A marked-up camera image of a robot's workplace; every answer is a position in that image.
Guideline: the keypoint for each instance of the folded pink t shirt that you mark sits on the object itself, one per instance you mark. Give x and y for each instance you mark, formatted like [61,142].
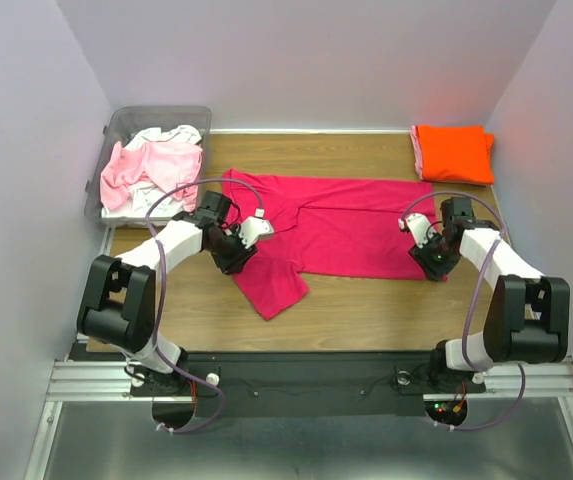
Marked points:
[418,152]

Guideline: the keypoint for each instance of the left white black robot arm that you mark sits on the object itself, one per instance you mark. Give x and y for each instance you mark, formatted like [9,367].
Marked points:
[124,296]

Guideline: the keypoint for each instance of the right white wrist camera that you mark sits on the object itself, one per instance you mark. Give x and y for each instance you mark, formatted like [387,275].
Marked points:
[419,227]

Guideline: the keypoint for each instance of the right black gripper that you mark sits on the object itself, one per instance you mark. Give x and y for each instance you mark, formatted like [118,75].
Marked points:
[432,270]

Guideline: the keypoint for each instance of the folded orange t shirt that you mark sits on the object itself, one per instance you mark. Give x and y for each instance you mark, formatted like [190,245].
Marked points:
[457,154]

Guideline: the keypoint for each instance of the white t shirt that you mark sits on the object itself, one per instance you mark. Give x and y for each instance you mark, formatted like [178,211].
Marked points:
[146,197]

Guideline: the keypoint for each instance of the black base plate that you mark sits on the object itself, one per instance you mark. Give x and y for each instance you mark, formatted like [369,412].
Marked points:
[271,385]

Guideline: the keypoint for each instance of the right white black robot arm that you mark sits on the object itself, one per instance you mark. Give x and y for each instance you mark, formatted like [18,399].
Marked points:
[527,321]

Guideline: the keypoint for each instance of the magenta t shirt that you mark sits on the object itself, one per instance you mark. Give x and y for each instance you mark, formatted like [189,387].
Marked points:
[324,226]

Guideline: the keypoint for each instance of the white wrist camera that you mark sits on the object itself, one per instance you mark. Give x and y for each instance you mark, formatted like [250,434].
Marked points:
[255,228]
[419,227]

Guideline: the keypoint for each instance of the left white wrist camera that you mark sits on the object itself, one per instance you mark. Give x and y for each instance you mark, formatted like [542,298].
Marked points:
[255,228]

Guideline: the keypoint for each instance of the small circuit board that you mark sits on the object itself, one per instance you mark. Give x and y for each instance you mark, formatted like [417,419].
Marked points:
[452,411]

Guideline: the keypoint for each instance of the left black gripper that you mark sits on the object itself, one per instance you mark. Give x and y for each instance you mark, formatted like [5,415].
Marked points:
[240,258]

